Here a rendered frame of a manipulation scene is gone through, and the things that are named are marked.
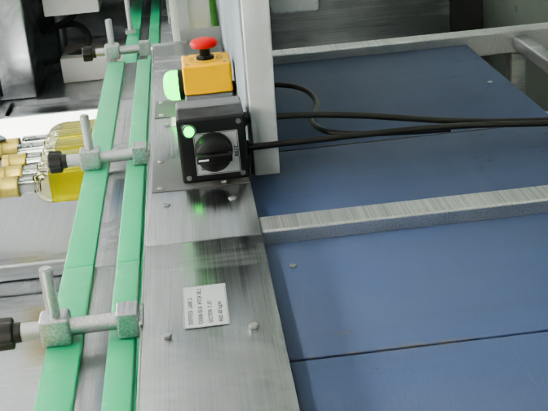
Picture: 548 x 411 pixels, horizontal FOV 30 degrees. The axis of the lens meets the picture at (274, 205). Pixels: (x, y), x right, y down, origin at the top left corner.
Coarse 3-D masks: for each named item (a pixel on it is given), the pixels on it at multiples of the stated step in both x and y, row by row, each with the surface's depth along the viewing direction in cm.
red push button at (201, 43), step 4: (192, 40) 147; (196, 40) 146; (200, 40) 146; (204, 40) 146; (208, 40) 146; (212, 40) 146; (216, 40) 147; (192, 44) 146; (196, 44) 146; (200, 44) 145; (204, 44) 145; (208, 44) 145; (212, 44) 146; (216, 44) 147; (192, 48) 146; (196, 48) 146; (200, 48) 146; (204, 48) 146; (208, 48) 146; (200, 52) 147; (204, 52) 147; (208, 52) 147
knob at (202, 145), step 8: (208, 136) 118; (216, 136) 118; (224, 136) 118; (200, 144) 117; (208, 144) 117; (216, 144) 117; (224, 144) 117; (200, 152) 117; (208, 152) 117; (216, 152) 117; (224, 152) 117; (232, 152) 119; (200, 160) 116; (208, 160) 116; (216, 160) 117; (224, 160) 117; (208, 168) 118; (216, 168) 118; (224, 168) 118
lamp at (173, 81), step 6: (168, 72) 148; (174, 72) 148; (180, 72) 148; (168, 78) 147; (174, 78) 147; (180, 78) 147; (168, 84) 147; (174, 84) 147; (180, 84) 147; (168, 90) 147; (174, 90) 147; (180, 90) 147; (168, 96) 148; (174, 96) 148; (180, 96) 148
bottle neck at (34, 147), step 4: (20, 144) 185; (24, 144) 185; (28, 144) 185; (32, 144) 185; (36, 144) 185; (40, 144) 185; (20, 148) 185; (24, 148) 185; (28, 148) 185; (32, 148) 185; (36, 148) 185; (40, 148) 185; (20, 152) 185; (28, 152) 185; (32, 152) 185; (36, 152) 185
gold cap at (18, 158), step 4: (24, 152) 180; (4, 156) 180; (8, 156) 180; (12, 156) 180; (16, 156) 180; (20, 156) 180; (24, 156) 180; (4, 160) 179; (8, 160) 179; (12, 160) 179; (16, 160) 179; (20, 160) 179; (24, 160) 179; (4, 164) 179; (8, 164) 179; (12, 164) 179; (16, 164) 179; (20, 164) 179; (24, 164) 179
